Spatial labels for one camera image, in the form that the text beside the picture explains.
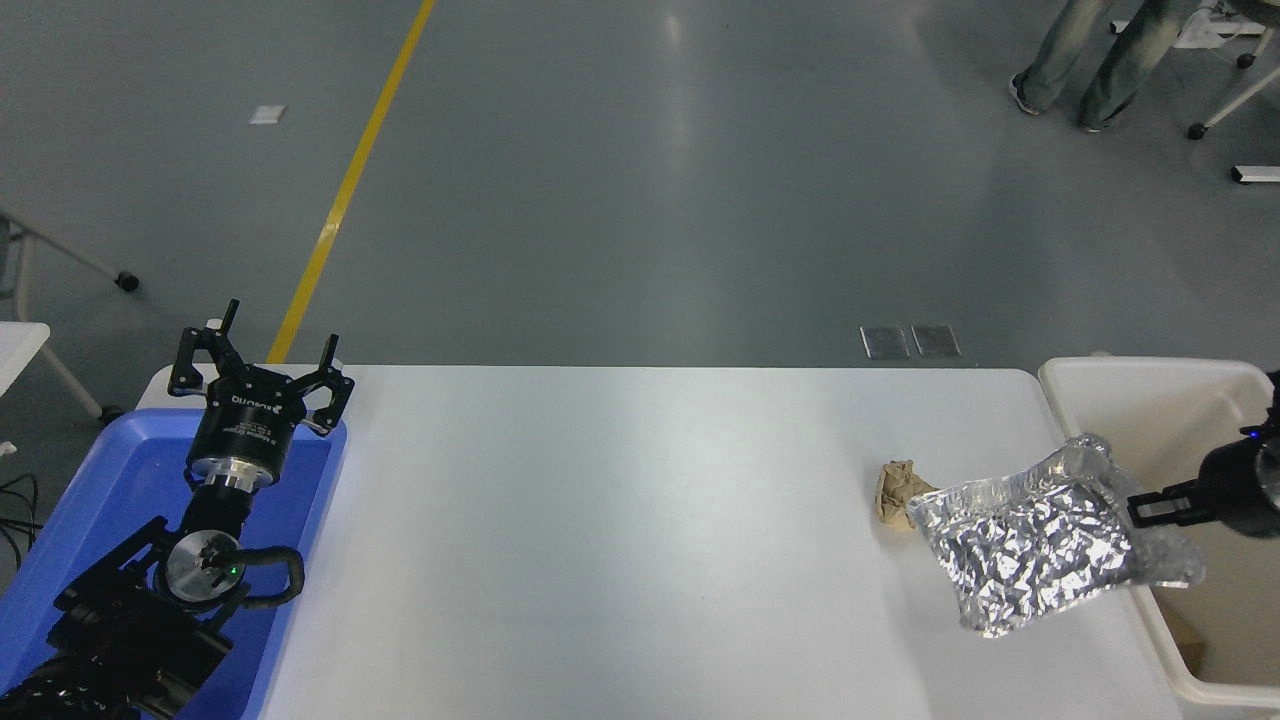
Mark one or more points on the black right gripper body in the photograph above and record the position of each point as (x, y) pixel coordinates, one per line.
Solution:
(1245, 490)

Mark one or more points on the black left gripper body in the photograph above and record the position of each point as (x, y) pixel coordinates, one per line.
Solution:
(248, 427)

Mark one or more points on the silver foil plate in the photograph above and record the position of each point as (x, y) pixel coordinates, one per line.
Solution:
(1030, 545)

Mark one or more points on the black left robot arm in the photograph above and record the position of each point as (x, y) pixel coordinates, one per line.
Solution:
(120, 640)

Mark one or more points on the metal floor plate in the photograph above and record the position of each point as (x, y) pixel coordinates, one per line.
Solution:
(936, 340)
(885, 342)

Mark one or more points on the large pale plastic bin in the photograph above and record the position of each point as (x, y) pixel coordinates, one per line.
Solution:
(1140, 400)

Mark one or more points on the blue plastic tray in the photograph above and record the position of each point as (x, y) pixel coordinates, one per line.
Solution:
(120, 480)

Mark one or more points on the white side table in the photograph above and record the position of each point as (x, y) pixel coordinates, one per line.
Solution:
(20, 347)

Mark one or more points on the white paper scrap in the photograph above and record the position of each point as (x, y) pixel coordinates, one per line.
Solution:
(267, 114)

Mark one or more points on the crumpled tan paper ball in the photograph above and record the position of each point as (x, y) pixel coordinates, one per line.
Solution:
(893, 490)

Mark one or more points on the white floor bar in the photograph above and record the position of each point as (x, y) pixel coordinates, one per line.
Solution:
(1258, 174)

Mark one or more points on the white leg with caster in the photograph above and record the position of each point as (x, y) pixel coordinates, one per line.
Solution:
(1235, 100)

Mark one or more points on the person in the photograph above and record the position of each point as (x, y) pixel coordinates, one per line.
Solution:
(1125, 60)

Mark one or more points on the white rolling stand base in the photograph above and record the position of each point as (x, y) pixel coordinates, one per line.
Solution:
(1215, 32)

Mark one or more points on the grey frame with caster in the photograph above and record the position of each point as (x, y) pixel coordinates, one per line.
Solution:
(60, 248)

